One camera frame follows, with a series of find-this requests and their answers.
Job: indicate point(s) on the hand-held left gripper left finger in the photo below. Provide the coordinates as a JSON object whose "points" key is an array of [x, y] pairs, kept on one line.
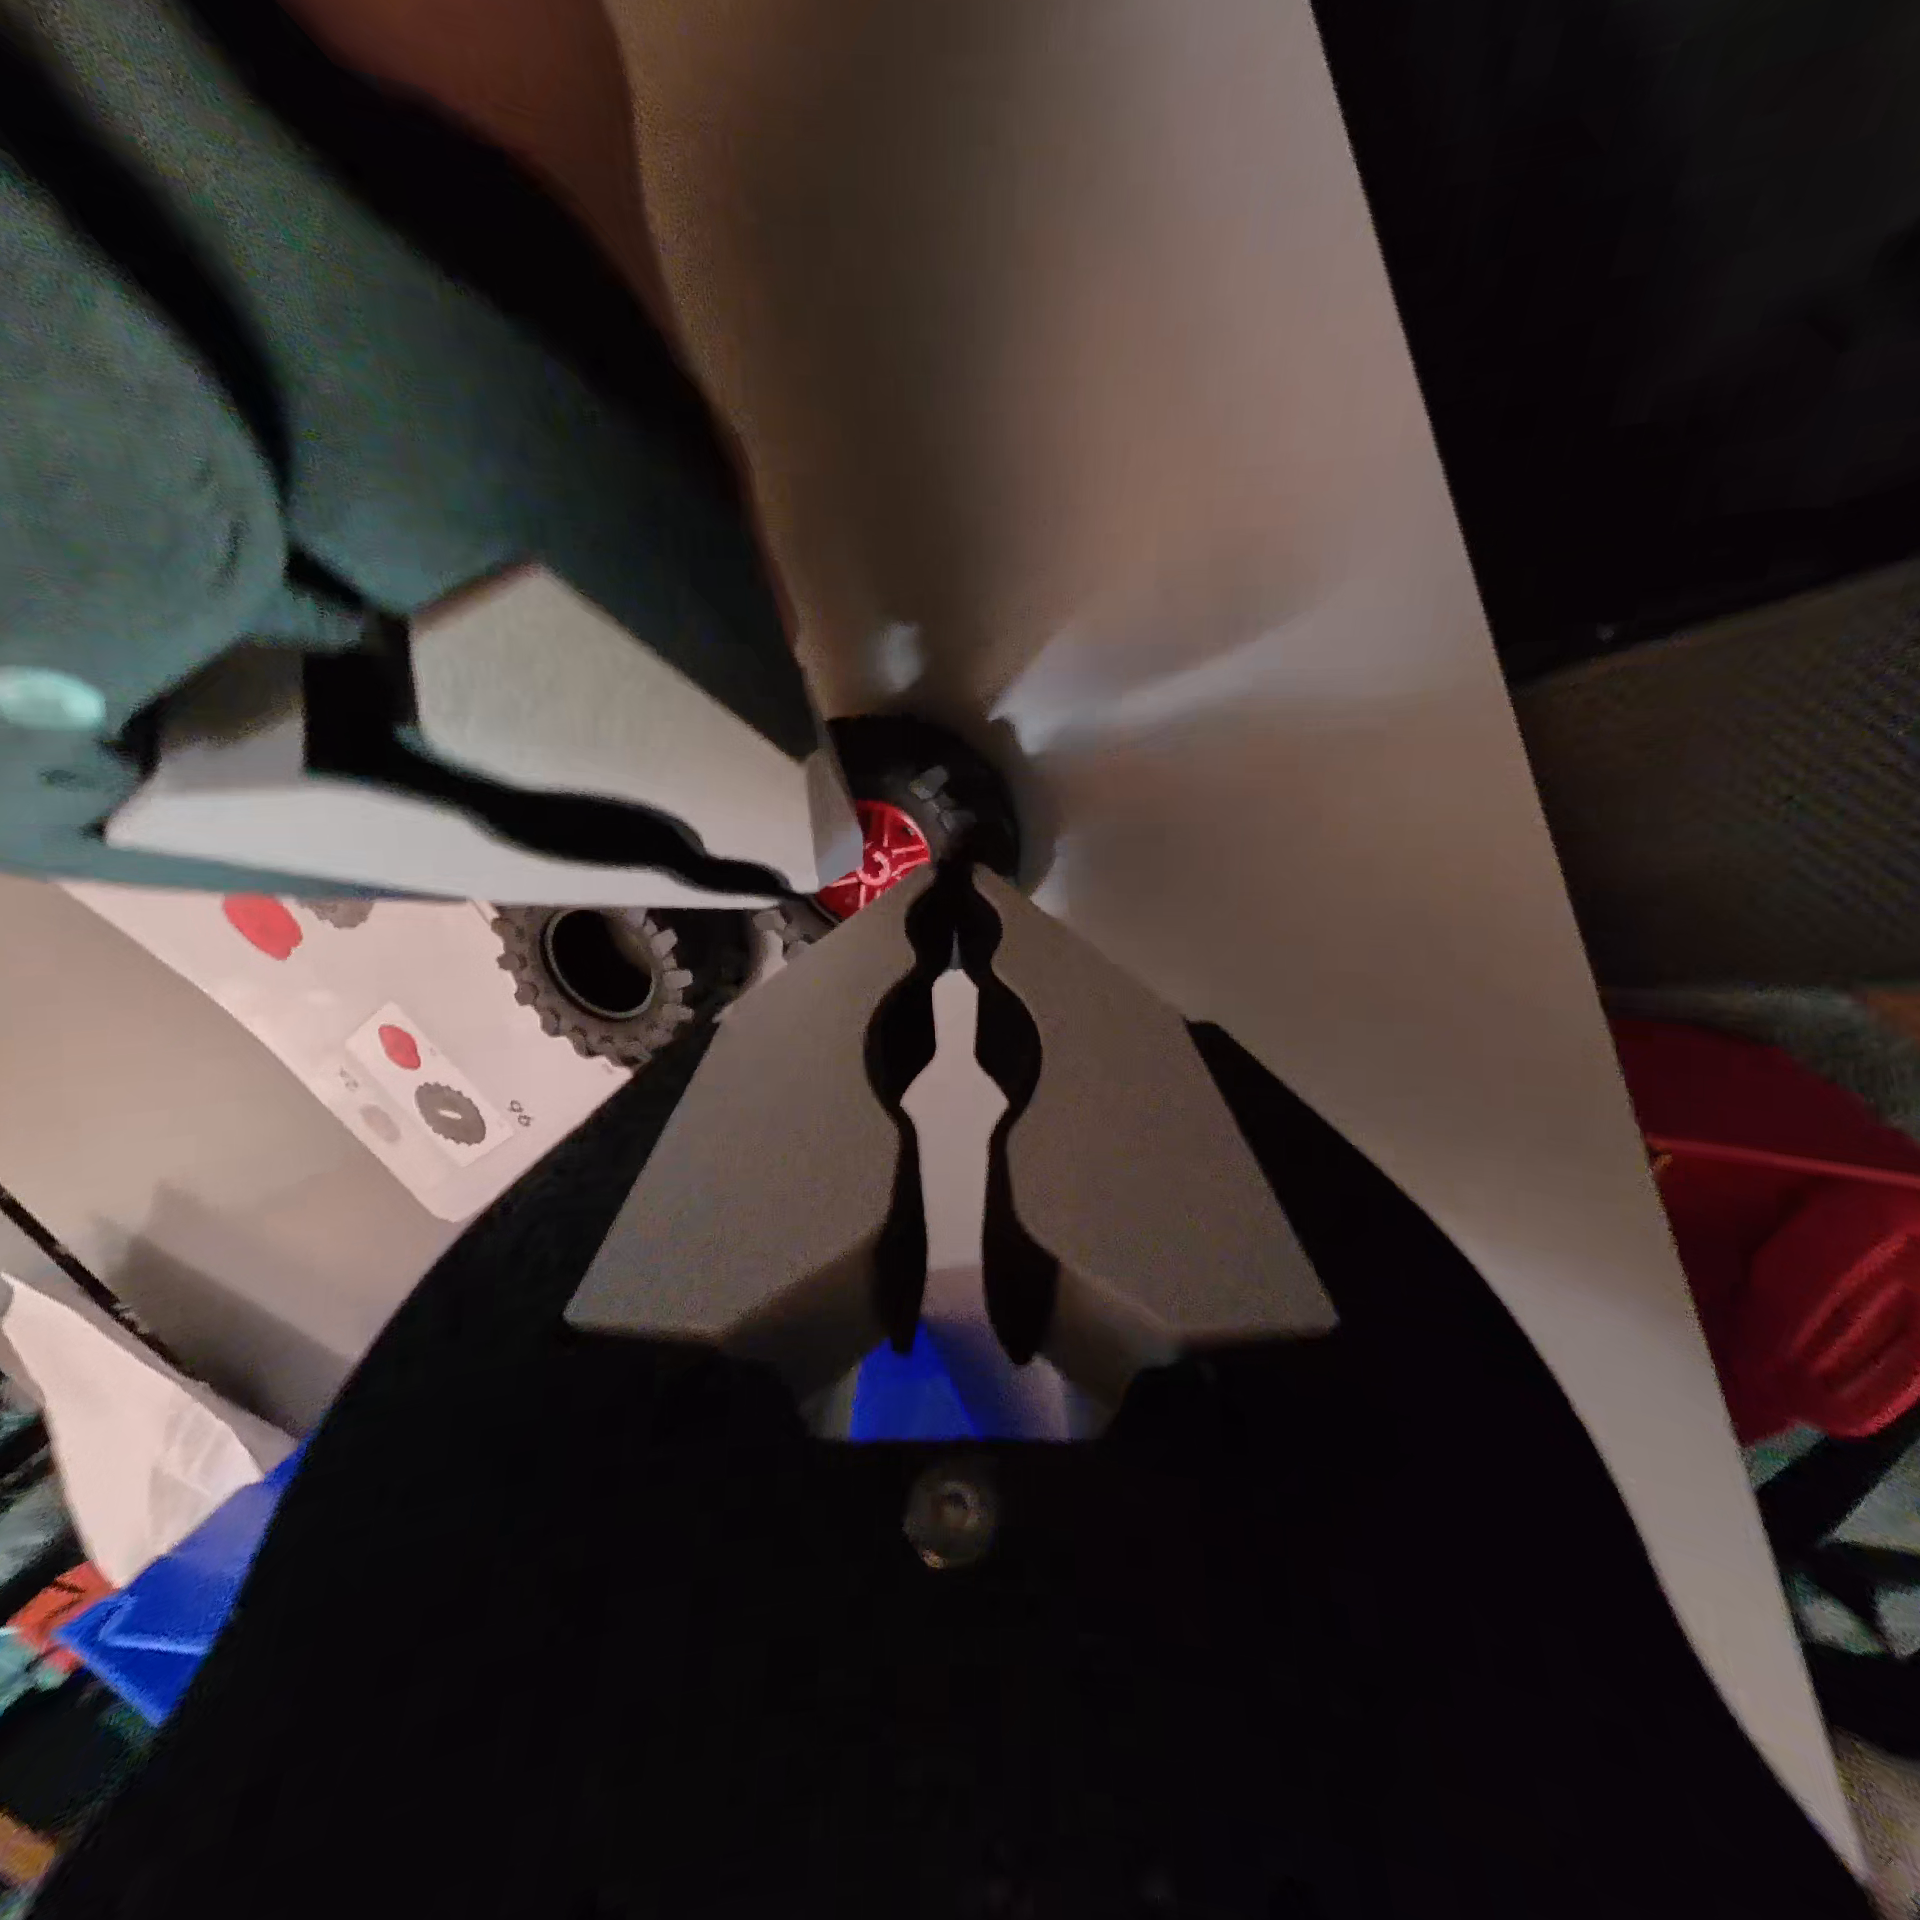
{"points": [[750, 1142]]}

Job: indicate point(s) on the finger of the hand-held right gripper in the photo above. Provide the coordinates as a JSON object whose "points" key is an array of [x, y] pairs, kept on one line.
{"points": [[600, 691], [224, 781]]}

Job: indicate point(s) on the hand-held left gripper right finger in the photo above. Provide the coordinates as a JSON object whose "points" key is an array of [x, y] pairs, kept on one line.
{"points": [[1155, 1172]]}

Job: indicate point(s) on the black toy tire red rim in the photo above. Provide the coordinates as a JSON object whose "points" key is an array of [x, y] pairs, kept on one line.
{"points": [[901, 862]]}

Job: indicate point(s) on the toy instruction booklet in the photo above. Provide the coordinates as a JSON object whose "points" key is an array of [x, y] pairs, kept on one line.
{"points": [[1126, 376]]}

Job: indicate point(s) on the black toy tire without rim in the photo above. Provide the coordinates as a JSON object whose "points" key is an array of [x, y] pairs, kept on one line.
{"points": [[678, 983]]}

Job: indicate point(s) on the red cloth bag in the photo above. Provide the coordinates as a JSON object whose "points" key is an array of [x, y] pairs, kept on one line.
{"points": [[1771, 1276]]}

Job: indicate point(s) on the blue plastic storage bin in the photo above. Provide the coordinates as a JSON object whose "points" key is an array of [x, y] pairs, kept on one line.
{"points": [[165, 1621]]}

